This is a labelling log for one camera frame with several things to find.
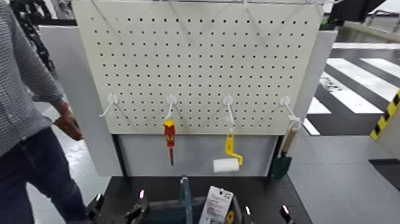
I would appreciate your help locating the black machine part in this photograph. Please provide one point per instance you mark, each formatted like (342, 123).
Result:
(353, 11)

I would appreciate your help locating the person's bare hand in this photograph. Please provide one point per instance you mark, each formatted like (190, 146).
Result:
(68, 125)

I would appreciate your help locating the red yellow screwdriver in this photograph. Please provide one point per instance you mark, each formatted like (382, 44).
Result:
(169, 133)

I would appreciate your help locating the grey plastic crate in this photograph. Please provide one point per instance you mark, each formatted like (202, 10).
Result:
(165, 212)

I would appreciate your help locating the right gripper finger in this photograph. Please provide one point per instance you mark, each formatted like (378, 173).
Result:
(247, 215)
(286, 215)

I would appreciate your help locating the white carded retail package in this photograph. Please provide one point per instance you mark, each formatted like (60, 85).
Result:
(216, 204)

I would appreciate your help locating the grey knit sweater torso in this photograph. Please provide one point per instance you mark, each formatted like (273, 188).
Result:
(18, 78)

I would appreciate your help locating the yellow black striped barrier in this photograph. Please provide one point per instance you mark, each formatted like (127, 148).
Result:
(386, 117)

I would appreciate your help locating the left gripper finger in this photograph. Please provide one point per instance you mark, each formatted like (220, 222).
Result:
(97, 204)
(139, 209)

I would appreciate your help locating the white backing panel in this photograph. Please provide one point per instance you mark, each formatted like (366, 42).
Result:
(72, 94)

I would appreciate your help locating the dark blue jeans legs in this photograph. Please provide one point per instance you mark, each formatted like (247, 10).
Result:
(34, 181)

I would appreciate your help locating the white perforated pegboard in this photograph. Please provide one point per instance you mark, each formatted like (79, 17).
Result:
(200, 62)

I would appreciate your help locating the white pegboard hook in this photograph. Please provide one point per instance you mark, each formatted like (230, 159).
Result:
(285, 101)
(228, 100)
(171, 100)
(112, 99)

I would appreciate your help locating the black floor mat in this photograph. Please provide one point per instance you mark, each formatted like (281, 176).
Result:
(387, 172)

